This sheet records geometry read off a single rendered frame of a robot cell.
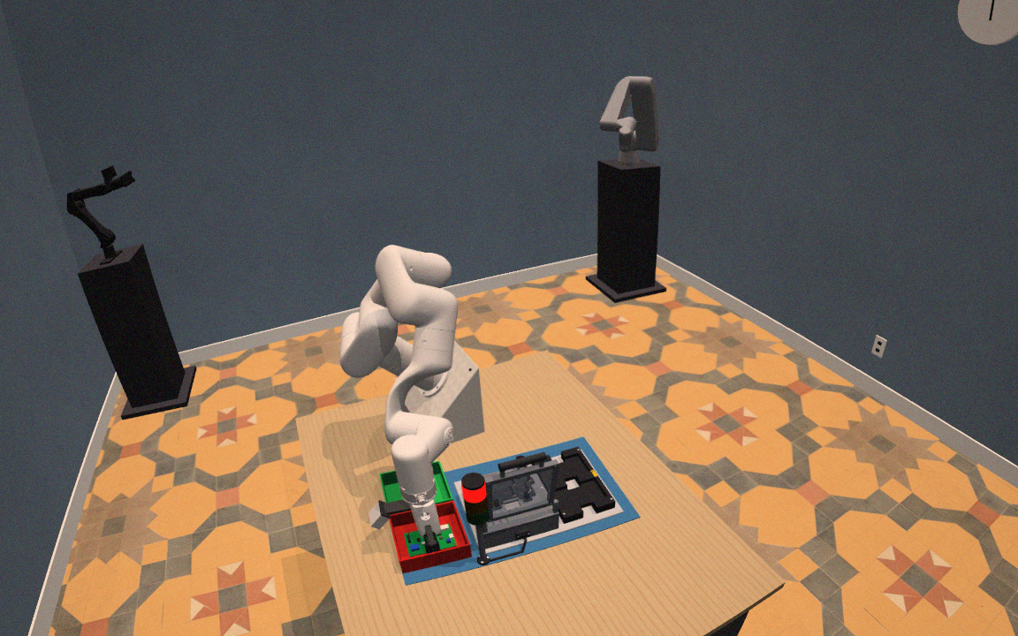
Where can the green circuit board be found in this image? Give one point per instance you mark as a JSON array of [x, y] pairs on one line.
[[415, 543]]

